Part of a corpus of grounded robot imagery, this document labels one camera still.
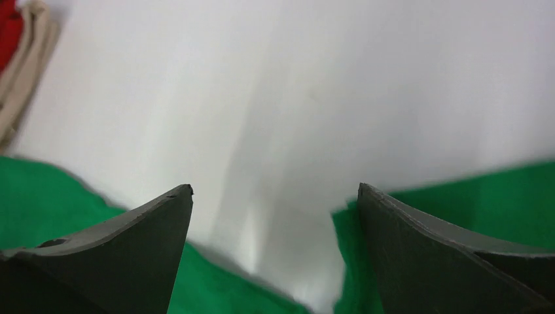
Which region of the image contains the folded beige t-shirt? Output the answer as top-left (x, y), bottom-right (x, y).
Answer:
top-left (1, 1), bottom-right (60, 152)

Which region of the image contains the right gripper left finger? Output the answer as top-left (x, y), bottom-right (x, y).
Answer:
top-left (1, 184), bottom-right (193, 313)

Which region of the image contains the green t-shirt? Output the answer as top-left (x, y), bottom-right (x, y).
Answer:
top-left (1, 157), bottom-right (554, 313)

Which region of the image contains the folded red t-shirt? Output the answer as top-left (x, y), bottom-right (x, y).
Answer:
top-left (1, 0), bottom-right (24, 72)

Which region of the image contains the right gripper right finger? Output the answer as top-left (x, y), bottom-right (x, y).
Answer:
top-left (357, 183), bottom-right (554, 313)

